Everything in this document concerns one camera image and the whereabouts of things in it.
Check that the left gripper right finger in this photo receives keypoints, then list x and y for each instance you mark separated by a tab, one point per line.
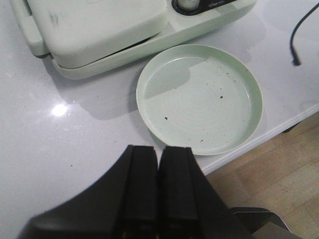
189	208

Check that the green breakfast maker base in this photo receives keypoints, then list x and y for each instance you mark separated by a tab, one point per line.
181	27

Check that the green breakfast maker lid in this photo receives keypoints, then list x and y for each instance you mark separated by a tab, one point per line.
79	32

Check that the left silver control knob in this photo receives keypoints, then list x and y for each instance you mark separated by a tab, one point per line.
186	5

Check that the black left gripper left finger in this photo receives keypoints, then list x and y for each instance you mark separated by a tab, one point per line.
122	204

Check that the light green round plate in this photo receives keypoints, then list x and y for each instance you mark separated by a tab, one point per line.
200	97

